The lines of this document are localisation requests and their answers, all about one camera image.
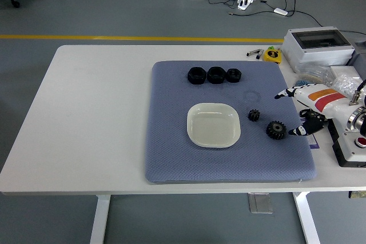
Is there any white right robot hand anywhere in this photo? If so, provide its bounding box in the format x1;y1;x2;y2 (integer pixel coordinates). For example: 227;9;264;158
274;83;353;137

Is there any large black gear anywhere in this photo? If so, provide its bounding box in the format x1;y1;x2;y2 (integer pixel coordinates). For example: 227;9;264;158
266;120;287;141

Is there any flat white box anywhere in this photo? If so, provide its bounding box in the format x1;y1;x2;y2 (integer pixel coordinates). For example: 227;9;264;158
330;65;366;81

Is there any white button control box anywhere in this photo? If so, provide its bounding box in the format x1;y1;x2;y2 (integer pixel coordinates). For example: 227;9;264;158
331;118;366;168

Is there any small black hex nut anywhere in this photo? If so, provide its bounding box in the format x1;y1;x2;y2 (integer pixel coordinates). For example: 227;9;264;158
225;68;243;84

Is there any large black hex nut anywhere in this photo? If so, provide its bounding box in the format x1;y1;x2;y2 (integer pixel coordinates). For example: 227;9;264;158
207;66;226;85
187;66;206;85

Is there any clear bag of resistors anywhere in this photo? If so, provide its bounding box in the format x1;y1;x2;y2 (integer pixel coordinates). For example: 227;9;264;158
294;65;334;87

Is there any clear bag of plastic parts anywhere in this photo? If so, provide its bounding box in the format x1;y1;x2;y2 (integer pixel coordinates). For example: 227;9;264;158
331;74;366;99

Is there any purple edged paper card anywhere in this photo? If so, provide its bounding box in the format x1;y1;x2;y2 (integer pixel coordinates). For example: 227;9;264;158
307;135;320;150

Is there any grey metal case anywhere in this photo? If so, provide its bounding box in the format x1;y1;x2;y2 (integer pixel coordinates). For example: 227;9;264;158
349;39;366;66

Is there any yellow tape measure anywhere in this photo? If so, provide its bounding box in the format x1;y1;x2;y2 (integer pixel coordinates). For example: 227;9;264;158
262;46;283;64

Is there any white square dish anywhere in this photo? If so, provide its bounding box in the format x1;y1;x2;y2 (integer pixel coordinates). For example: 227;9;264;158
186;102;242;150

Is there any metal floor plate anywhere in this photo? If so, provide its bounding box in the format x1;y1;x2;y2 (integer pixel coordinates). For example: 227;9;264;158
248;192;273;214

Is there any white table leg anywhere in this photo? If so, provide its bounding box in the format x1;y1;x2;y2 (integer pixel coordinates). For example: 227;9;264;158
90;194;112;244
293;192;320;244

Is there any white power strip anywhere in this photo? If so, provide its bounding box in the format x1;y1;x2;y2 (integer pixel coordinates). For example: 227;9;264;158
237;0;256;11

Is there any blue-grey padded mat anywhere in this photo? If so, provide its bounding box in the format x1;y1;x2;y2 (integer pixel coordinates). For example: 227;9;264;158
144;60;317;184

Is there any grey electrical enclosure box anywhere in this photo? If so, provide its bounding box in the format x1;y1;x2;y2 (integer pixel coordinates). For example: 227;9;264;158
283;26;355;67

